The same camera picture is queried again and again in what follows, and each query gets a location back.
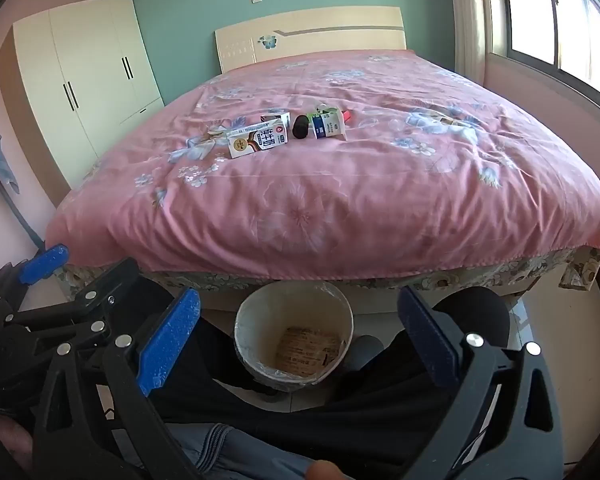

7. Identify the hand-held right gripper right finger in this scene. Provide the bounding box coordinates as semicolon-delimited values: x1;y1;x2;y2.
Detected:
397;285;566;480

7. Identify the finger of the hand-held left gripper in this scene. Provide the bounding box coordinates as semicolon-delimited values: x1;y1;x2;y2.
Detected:
4;257;141;327
0;244;70;312

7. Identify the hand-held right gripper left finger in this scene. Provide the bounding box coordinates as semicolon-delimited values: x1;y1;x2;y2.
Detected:
32;287;203;480

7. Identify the white trash bin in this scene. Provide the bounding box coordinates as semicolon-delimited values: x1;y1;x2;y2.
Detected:
233;281;355;395

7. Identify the person's left hand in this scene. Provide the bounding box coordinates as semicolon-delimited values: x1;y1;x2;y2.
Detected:
0;420;34;462

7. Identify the grey slipper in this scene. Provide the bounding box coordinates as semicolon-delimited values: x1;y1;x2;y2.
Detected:
352;335;384;367

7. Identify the floral bed skirt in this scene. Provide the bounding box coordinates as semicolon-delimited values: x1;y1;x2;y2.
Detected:
60;249;600;295

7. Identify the cardboard piece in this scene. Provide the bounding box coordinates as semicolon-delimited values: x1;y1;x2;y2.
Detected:
275;326;345;377

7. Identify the person's blue jacket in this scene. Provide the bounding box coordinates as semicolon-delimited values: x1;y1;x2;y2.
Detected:
165;422;331;480

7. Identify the pink floral bedsheet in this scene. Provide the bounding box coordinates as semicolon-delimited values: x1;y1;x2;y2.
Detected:
45;49;600;281

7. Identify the cream wardrobe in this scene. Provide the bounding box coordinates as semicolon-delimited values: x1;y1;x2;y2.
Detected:
0;0;166;208

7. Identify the white brown milk carton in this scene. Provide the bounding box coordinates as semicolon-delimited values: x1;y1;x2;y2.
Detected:
227;125;287;159

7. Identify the blue white milk carton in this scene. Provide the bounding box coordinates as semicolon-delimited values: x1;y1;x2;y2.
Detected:
311;110;345;141

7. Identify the cream bed headboard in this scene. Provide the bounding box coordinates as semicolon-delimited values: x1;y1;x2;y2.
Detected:
215;6;407;75

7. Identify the cream curtain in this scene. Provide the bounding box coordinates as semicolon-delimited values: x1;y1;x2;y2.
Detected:
447;0;492;86

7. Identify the window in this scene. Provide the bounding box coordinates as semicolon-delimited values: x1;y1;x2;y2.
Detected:
500;0;600;93

